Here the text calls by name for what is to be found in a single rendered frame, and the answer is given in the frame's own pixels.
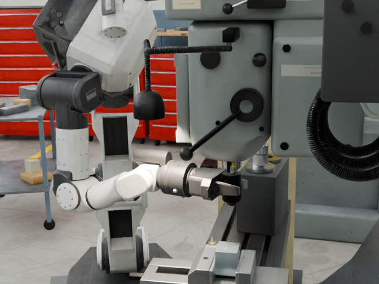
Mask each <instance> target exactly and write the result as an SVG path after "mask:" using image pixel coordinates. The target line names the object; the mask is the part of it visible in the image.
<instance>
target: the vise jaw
mask: <svg viewBox="0 0 379 284"><path fill-rule="evenodd" d="M215 250H216V247H204V248H202V249H201V250H200V251H199V252H197V255H196V257H195V259H194V261H193V264H192V266H191V269H190V270H189V273H188V276H187V278H188V284H213V282H214V279H215V276H216V275H215Z"/></svg>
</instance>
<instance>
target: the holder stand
mask: <svg viewBox="0 0 379 284"><path fill-rule="evenodd" d="M239 172H241V178H242V179H245V180H248V188H247V189H241V201H240V202H238V203H237V204H236V230H237V231H238V232H247V233H256V234H265V235H270V236H274V235H275V234H276V232H277V230H278V228H279V226H280V224H281V222H282V220H283V218H284V216H285V214H286V212H287V210H288V177H289V157H277V156H275V155H274V154H273V153H268V166H267V167H265V168H256V167H254V166H253V157H251V158H250V160H248V161H247V163H246V164H245V165H244V167H243V168H242V169H241V170H240V171H239Z"/></svg>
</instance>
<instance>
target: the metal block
mask: <svg viewBox="0 0 379 284"><path fill-rule="evenodd" d="M239 259H240V242H225V241H219V242H218V245H217V248H216V250H215V275H221V276H235V277H236V270H237V265H238V263H239Z"/></svg>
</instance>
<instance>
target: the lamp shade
mask: <svg viewBox="0 0 379 284"><path fill-rule="evenodd" d="M133 113H134V118H135V119H138V120H144V121H150V120H157V119H162V118H164V117H165V104H164V101H163V98H162V96H161V94H159V93H158V92H157V91H155V90H149V91H147V90H144V91H141V92H140V93H138V94H137V95H136V97H135V100H134V105H133Z"/></svg>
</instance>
